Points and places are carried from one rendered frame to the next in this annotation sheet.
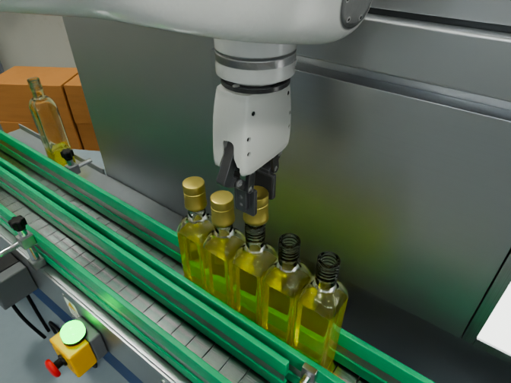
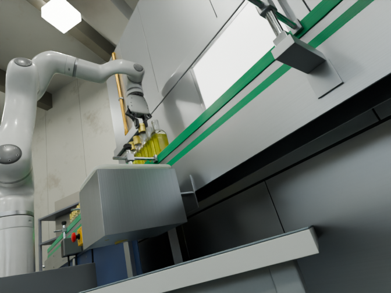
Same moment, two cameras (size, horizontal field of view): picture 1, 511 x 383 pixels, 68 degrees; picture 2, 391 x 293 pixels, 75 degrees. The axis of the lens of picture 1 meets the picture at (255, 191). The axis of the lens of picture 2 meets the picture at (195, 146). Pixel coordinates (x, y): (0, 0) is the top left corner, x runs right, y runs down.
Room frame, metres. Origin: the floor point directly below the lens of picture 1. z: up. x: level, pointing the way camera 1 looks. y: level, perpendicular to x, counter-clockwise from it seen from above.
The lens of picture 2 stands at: (-0.56, -0.40, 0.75)
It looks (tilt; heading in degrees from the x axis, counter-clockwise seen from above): 23 degrees up; 11
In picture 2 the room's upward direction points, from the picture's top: 16 degrees counter-clockwise
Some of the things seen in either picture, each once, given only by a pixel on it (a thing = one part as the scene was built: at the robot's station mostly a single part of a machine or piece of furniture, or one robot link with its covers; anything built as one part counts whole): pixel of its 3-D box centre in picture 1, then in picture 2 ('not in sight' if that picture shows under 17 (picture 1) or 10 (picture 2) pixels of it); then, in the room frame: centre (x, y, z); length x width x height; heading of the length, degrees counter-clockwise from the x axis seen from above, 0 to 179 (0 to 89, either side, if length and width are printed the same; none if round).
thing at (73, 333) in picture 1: (72, 331); not in sight; (0.43, 0.35, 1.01); 0.04 x 0.04 x 0.03
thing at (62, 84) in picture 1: (96, 110); not in sight; (2.85, 1.28, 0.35); 1.22 x 0.85 x 0.71; 82
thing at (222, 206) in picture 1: (222, 208); (137, 140); (0.43, 0.05, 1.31); 0.04 x 0.04 x 0.04
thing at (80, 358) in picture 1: (78, 347); (87, 235); (0.42, 0.35, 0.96); 0.07 x 0.07 x 0.07; 53
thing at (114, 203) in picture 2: not in sight; (140, 206); (0.09, -0.08, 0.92); 0.27 x 0.17 x 0.15; 143
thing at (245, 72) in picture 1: (256, 61); (135, 95); (0.40, 0.00, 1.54); 0.09 x 0.08 x 0.03; 144
